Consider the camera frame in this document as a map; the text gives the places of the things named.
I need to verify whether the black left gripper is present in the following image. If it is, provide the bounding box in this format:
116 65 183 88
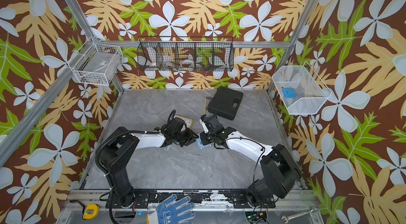
174 128 199 146

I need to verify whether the yellow square alarm clock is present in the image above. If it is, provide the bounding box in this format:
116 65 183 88
175 115 193 129

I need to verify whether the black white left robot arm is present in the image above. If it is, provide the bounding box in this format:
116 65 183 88
95 117 198 207

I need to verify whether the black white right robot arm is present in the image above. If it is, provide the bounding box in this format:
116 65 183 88
199 115 301 207

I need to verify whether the black plastic tool case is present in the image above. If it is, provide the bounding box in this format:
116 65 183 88
208 87 244 120

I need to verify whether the blue white knit glove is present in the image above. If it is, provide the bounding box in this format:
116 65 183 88
147 194 196 224

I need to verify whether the blue object in basket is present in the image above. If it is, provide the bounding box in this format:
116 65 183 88
282 88 297 99

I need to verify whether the green circuit board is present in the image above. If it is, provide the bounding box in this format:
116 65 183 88
245 211 268 224

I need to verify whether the silver open-end wrench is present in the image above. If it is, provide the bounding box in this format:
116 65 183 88
281 207 318 224

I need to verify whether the yellow tape measure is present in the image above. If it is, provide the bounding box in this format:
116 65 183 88
82 204 99 220

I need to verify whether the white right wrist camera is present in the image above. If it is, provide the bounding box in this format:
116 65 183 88
199 119 208 133

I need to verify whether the black wire basket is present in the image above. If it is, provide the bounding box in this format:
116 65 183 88
135 36 235 72

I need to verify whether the white wire basket right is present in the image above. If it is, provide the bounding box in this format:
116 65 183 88
272 62 332 116

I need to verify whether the white wire basket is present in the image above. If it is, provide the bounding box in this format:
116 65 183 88
272 62 332 116
70 37 123 86

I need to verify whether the white wire basket left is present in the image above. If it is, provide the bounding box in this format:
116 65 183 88
70 37 123 86

